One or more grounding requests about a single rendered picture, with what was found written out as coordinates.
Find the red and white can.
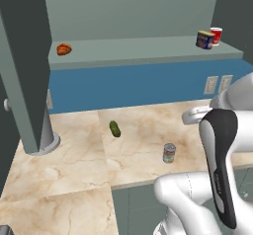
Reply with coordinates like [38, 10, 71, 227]
[210, 27, 223, 46]

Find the grey-green open wall cabinet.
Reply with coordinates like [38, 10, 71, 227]
[34, 0, 253, 71]

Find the grey cylindrical stand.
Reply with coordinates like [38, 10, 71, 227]
[32, 106, 61, 157]

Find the dark grey object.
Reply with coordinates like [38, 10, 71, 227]
[0, 224, 15, 235]

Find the grey-green base cabinet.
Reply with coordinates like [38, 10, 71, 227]
[111, 166, 253, 235]

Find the grey can with colourful label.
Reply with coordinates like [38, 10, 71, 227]
[162, 142, 177, 165]

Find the white wall outlet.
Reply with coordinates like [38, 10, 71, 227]
[204, 75, 219, 96]
[217, 74, 234, 94]
[46, 89, 54, 111]

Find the grey-green left cabinet door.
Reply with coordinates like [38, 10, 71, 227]
[0, 0, 53, 197]

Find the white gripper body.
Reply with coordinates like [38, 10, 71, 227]
[181, 105, 213, 125]

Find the white round door knob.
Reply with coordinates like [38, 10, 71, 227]
[3, 98, 12, 113]

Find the brown croissant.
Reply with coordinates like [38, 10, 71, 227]
[56, 42, 73, 56]

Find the blue rectangular tin can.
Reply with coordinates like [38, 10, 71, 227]
[195, 30, 216, 50]

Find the grey-green right cabinet door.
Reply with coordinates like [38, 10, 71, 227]
[211, 0, 253, 66]

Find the grey-green cabinet door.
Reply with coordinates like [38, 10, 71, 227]
[0, 0, 53, 197]
[211, 0, 253, 66]

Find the green pickle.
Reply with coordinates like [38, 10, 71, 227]
[109, 119, 122, 138]

